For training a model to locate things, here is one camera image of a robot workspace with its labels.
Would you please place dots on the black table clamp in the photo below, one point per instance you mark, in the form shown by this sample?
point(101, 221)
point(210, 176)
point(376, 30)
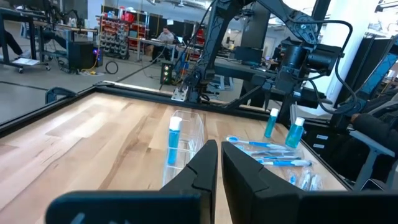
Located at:
point(59, 93)

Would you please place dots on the clear plastic organizer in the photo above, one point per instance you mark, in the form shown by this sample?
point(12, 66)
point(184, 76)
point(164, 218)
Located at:
point(192, 133)

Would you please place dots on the black box with lights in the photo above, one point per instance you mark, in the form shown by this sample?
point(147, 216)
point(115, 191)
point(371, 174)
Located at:
point(167, 73)

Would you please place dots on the blue white toothbrush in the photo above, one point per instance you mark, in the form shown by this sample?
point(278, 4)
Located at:
point(316, 183)
point(292, 179)
point(270, 152)
point(248, 143)
point(286, 162)
point(305, 181)
point(280, 157)

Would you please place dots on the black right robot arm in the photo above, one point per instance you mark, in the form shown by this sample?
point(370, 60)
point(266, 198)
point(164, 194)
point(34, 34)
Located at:
point(217, 31)

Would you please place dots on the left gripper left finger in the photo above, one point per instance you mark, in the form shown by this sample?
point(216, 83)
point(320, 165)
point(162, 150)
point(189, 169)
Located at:
point(140, 208)

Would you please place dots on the blue mouthwash bottle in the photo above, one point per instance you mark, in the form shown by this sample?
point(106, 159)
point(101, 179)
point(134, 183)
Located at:
point(173, 143)
point(270, 126)

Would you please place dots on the small white cap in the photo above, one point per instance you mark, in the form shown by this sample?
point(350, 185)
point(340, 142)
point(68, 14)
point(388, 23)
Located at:
point(293, 135)

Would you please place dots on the black aluminium table frame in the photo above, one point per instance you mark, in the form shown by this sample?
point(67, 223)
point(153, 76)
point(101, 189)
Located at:
point(140, 96)

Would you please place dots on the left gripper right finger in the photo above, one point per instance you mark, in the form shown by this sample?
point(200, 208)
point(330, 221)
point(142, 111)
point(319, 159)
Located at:
point(295, 208)

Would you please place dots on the shelf with red bins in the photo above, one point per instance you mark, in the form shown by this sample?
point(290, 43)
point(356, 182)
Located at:
point(115, 34)

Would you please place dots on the black computer with purple light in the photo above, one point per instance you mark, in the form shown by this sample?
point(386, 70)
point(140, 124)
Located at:
point(82, 56)

